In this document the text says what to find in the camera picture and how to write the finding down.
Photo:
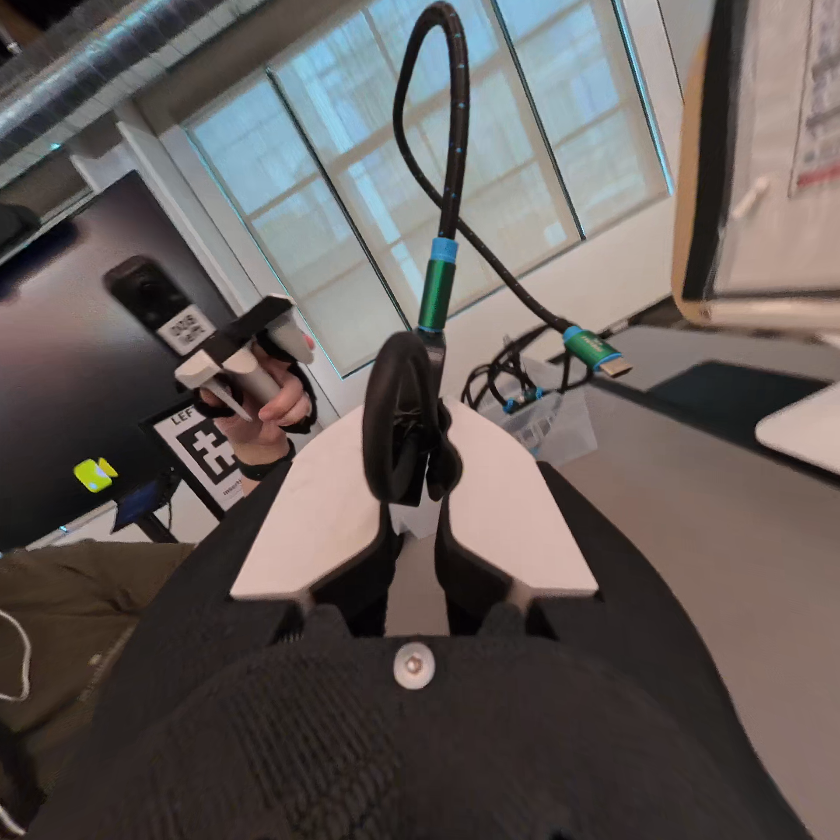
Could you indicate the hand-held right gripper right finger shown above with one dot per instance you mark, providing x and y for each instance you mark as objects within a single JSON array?
[{"x": 518, "y": 518}]

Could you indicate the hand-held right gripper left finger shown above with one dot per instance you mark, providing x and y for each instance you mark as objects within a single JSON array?
[{"x": 315, "y": 518}]

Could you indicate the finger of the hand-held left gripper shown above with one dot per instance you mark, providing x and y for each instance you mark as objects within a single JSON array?
[
  {"x": 203, "y": 374},
  {"x": 229, "y": 400}
]

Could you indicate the clear plastic bin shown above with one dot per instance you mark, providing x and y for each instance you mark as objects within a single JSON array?
[{"x": 558, "y": 426}]

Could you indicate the black round adapter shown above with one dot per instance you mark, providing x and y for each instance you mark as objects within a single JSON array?
[{"x": 387, "y": 420}]

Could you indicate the person's left hand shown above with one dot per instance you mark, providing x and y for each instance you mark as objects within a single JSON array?
[{"x": 282, "y": 407}]

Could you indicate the black wristband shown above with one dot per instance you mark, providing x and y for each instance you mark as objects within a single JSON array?
[{"x": 262, "y": 467}]

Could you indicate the dark computer monitor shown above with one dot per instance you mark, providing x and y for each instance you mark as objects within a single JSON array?
[{"x": 65, "y": 361}]

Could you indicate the large paned window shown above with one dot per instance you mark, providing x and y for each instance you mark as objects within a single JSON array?
[{"x": 315, "y": 164}]

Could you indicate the person's olive trousers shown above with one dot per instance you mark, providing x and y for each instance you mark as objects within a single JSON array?
[{"x": 79, "y": 623}]

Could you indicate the white display stand base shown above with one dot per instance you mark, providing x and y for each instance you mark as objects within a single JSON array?
[{"x": 807, "y": 426}]

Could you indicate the light wooden rounded table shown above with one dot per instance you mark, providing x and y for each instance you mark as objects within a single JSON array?
[{"x": 689, "y": 197}]

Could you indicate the black display board instruction sheet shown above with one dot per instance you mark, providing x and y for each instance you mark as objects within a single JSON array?
[{"x": 768, "y": 197}]

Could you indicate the ribbed silver round duct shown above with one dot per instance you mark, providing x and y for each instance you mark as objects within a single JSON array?
[{"x": 98, "y": 65}]

